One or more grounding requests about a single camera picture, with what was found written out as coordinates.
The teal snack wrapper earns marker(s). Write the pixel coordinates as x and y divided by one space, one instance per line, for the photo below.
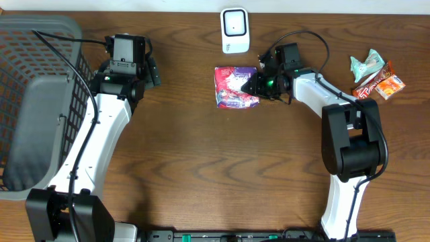
373 63

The orange snack bar wrapper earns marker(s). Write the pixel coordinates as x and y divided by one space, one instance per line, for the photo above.
364 90

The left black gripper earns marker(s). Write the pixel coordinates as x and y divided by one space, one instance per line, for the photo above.
154 72

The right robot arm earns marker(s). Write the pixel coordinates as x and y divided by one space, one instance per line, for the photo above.
353 147

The red purple snack pack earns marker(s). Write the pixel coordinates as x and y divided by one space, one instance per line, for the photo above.
228 82

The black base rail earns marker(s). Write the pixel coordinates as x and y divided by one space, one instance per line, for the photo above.
170 236

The white barcode scanner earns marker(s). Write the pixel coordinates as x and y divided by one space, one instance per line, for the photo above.
235 30

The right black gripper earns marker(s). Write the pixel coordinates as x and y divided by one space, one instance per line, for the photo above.
256 90

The small orange box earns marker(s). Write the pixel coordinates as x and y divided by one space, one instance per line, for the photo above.
388 87

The grey plastic mesh basket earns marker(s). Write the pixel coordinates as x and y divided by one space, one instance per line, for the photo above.
43 103

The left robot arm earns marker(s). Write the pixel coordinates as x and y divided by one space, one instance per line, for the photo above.
70 207

